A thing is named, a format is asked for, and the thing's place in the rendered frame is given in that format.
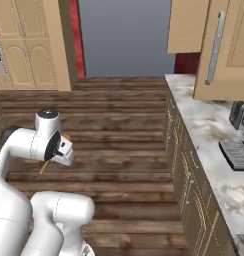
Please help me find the tall beige cabinet run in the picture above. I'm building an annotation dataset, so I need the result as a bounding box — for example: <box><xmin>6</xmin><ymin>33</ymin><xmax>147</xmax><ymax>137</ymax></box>
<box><xmin>0</xmin><ymin>0</ymin><xmax>72</xmax><ymax>92</ymax></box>

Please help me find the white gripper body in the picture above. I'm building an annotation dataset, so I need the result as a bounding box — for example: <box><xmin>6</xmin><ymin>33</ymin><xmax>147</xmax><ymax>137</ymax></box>
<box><xmin>50</xmin><ymin>147</ymin><xmax>75</xmax><ymax>167</ymax></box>

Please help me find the olive base cabinet run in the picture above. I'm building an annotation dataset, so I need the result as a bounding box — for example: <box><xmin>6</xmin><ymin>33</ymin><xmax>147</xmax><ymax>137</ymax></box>
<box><xmin>164</xmin><ymin>79</ymin><xmax>240</xmax><ymax>256</ymax></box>

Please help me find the black coffee machine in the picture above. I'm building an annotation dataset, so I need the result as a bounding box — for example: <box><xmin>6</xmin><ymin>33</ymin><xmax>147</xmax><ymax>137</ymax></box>
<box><xmin>218</xmin><ymin>100</ymin><xmax>244</xmax><ymax>172</ymax></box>

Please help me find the beige open cabinet door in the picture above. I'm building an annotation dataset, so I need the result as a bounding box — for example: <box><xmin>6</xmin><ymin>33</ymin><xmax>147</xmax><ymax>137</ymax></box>
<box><xmin>193</xmin><ymin>0</ymin><xmax>244</xmax><ymax>102</ymax></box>

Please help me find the beige wall cabinet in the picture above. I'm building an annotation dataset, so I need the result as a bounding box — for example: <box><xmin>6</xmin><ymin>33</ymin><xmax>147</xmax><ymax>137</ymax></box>
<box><xmin>166</xmin><ymin>0</ymin><xmax>210</xmax><ymax>55</ymax></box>

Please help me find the silver cabinet door handle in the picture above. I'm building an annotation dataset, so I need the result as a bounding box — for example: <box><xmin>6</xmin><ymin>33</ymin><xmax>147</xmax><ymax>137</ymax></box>
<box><xmin>204</xmin><ymin>10</ymin><xmax>227</xmax><ymax>86</ymax></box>

